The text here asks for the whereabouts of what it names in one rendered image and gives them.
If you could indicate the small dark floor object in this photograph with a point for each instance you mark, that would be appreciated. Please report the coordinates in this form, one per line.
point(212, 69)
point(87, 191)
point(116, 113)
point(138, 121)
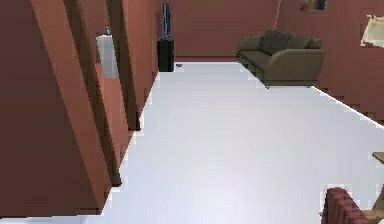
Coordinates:
point(179, 65)

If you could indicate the flat television set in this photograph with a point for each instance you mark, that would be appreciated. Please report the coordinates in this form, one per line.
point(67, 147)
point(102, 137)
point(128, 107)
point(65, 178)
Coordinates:
point(165, 20)

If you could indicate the olive green sofa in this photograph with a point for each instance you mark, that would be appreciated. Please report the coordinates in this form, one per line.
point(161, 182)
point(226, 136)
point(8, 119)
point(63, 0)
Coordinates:
point(283, 61)

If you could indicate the small grey bottle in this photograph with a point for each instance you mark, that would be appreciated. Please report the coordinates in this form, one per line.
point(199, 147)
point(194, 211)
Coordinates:
point(107, 30)

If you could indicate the red slatted chair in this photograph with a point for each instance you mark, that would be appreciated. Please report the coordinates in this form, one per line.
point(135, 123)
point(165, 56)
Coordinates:
point(340, 208)

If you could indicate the framed wall picture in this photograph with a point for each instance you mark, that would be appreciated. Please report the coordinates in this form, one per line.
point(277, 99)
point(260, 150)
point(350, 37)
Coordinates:
point(314, 4)

